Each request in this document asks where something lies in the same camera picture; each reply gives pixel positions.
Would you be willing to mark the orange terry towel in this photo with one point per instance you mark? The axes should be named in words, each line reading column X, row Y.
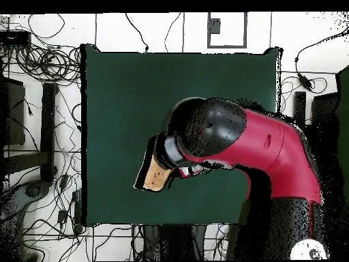
column 156, row 177

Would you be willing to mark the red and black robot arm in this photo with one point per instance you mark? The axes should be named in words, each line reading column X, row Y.
column 272, row 147

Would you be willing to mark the black flat device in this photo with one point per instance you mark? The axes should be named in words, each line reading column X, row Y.
column 15, row 39

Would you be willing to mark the black tripod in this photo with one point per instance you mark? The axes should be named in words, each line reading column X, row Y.
column 174, row 243

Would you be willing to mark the dark green table cloth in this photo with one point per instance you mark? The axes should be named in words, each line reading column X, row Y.
column 122, row 109

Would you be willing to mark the black power adapter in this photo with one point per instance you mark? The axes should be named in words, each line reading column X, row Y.
column 304, row 81

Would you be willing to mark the grey chair base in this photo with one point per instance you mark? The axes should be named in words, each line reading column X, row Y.
column 32, row 191

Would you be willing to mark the black box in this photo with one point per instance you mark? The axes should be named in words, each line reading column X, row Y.
column 13, row 114

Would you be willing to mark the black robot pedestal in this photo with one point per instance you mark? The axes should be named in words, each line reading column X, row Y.
column 331, row 169

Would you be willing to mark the grey floor frame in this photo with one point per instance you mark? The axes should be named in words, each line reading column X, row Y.
column 214, row 27

